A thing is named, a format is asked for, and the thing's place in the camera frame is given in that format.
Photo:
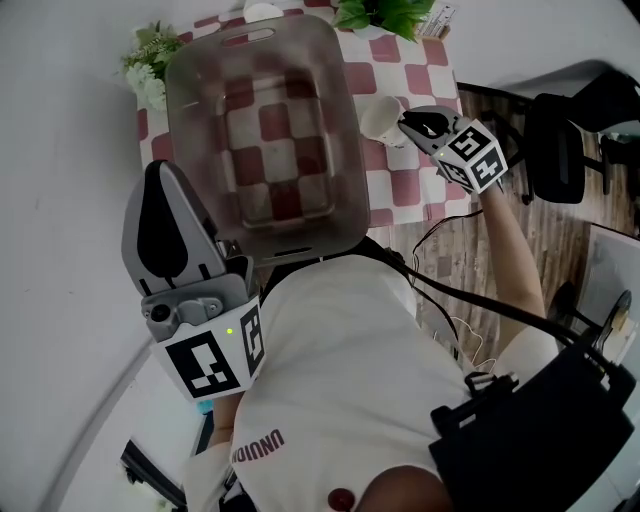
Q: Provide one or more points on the person's left forearm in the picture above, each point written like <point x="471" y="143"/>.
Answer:
<point x="225" y="420"/>

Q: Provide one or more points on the black shoulder pack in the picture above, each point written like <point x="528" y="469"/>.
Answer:
<point x="535" y="440"/>

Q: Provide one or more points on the person's black trousers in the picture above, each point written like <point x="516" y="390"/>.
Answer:
<point x="375" y="247"/>

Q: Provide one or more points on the red round pendant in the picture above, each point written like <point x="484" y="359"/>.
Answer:
<point x="341" y="500"/>

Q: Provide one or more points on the white flower bouquet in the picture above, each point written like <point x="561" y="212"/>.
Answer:
<point x="150" y="85"/>

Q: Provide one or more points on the person's right forearm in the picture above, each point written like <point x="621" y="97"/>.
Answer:
<point x="510" y="250"/>

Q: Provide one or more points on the blue cloth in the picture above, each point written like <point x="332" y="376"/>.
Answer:
<point x="202" y="406"/>

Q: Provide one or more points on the red white checkered tablecloth table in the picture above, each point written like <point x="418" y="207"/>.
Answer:
<point x="405" y="190"/>

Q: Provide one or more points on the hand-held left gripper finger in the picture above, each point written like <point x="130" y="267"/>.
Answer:
<point x="200" y="240"/>
<point x="131" y="245"/>

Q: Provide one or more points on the black window frame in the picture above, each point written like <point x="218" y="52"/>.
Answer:
<point x="150" y="475"/>

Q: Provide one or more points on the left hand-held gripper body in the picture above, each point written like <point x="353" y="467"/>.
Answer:
<point x="205" y="360"/>

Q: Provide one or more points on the grey desk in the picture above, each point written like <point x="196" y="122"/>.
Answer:
<point x="607" y="260"/>

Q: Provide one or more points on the person's white shirt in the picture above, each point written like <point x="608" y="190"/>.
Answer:
<point x="350" y="360"/>

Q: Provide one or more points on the black office chair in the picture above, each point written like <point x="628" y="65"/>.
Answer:
<point x="555" y="155"/>

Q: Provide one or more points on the white cup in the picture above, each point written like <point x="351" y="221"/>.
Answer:
<point x="380" y="117"/>

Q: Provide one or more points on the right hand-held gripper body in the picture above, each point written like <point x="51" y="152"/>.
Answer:
<point x="472" y="160"/>

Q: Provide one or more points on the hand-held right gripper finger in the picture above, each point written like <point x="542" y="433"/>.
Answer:
<point x="442" y="112"/>
<point x="422" y="144"/>

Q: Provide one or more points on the translucent grey plastic tub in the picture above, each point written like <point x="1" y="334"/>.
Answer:
<point x="350" y="150"/>

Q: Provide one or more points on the green leafy plant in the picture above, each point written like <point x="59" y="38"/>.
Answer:
<point x="390" y="15"/>

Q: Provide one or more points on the white round container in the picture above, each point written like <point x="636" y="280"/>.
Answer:
<point x="260" y="11"/>

